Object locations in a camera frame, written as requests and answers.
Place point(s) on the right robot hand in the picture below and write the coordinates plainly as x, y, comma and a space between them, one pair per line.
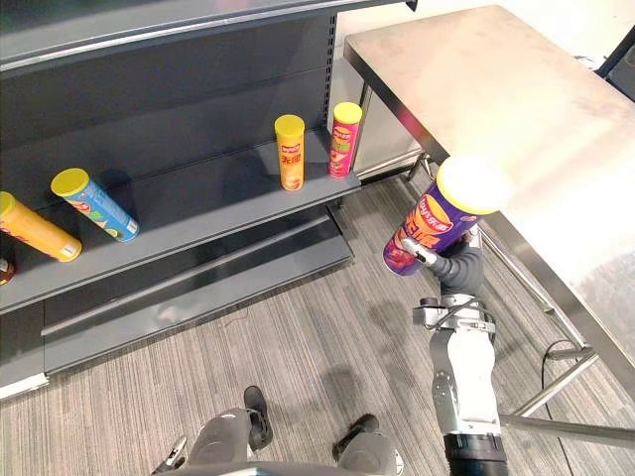
459, 270

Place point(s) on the purple chips can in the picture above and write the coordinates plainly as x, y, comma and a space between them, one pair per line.
432, 223

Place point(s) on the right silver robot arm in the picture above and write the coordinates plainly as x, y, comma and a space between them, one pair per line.
466, 377

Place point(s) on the pink chips can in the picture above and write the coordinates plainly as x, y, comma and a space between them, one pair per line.
343, 141

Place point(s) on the yellow chips can standing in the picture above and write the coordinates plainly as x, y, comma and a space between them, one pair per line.
291, 154

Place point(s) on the dark grey shop shelf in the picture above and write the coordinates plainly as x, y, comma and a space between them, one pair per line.
164, 163

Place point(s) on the blue chips can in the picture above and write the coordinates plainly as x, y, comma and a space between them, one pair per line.
96, 204

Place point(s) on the orange chips can lying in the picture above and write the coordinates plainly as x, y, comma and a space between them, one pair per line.
37, 230

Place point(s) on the stainless steel table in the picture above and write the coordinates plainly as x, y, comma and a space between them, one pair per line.
506, 124

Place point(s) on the robot right leg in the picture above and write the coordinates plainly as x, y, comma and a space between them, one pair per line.
364, 441

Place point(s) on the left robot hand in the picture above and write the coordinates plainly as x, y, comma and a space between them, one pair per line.
171, 457

